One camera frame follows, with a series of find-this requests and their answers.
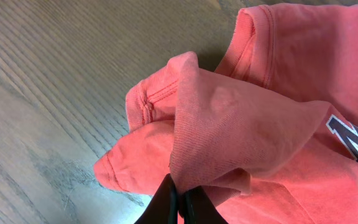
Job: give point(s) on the red printed t-shirt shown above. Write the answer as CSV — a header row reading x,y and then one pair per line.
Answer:
x,y
271,135

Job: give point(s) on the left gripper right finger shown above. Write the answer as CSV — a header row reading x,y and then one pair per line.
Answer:
x,y
197,208

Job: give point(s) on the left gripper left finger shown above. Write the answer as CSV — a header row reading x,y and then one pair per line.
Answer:
x,y
163,207

